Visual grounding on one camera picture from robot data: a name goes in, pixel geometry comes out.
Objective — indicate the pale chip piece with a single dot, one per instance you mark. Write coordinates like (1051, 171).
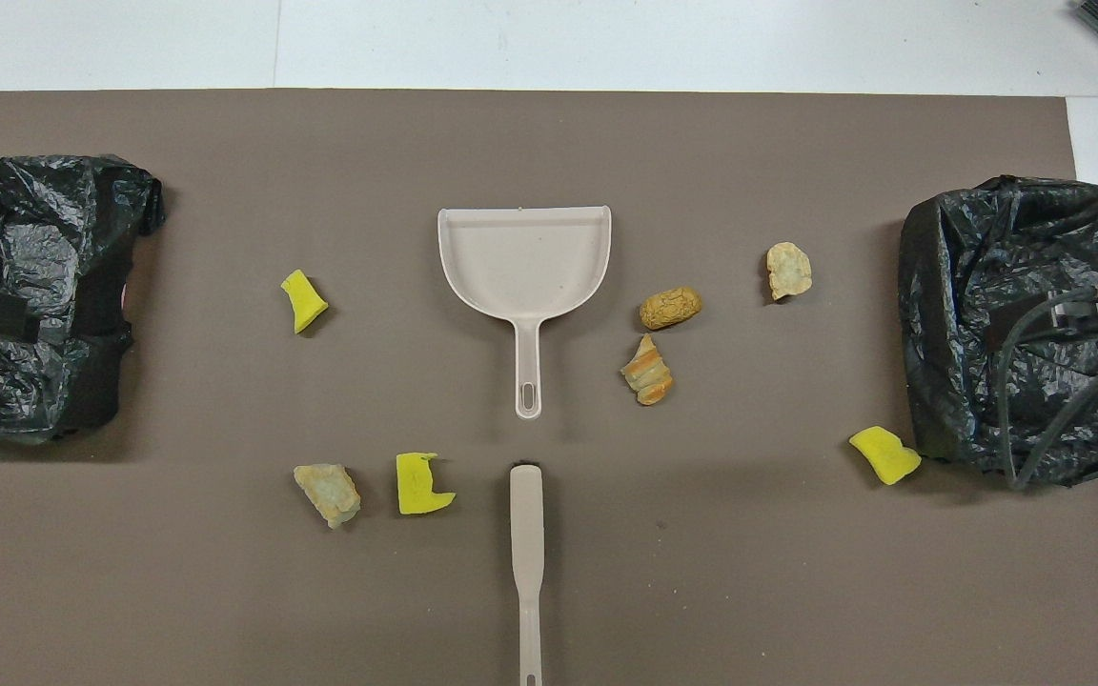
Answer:
(788, 270)

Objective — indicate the small yellow sponge wedge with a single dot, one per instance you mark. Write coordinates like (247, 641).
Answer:
(302, 301)

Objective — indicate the orange striped croissant piece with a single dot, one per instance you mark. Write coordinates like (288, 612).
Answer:
(647, 372)

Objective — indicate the notched yellow sponge piece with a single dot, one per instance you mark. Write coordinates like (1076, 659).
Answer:
(418, 486)

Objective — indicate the pale beige foam chunk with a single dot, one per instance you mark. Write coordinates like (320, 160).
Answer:
(328, 493)

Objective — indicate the brown bread roll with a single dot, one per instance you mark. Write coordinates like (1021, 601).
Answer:
(670, 308)

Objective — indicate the black bag lined bin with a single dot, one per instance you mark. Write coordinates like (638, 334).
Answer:
(959, 286)
(15, 238)

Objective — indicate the rounded yellow sponge piece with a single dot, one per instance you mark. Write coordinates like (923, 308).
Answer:
(884, 455)

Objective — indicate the beige plastic dustpan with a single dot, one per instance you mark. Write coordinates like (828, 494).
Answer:
(520, 257)

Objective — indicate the beige hand brush black bristles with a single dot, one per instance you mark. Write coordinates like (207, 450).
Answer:
(527, 534)

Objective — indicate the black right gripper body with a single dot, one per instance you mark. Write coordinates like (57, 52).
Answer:
(1040, 322)

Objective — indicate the brown table mat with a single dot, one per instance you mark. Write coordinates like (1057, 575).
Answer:
(225, 591)

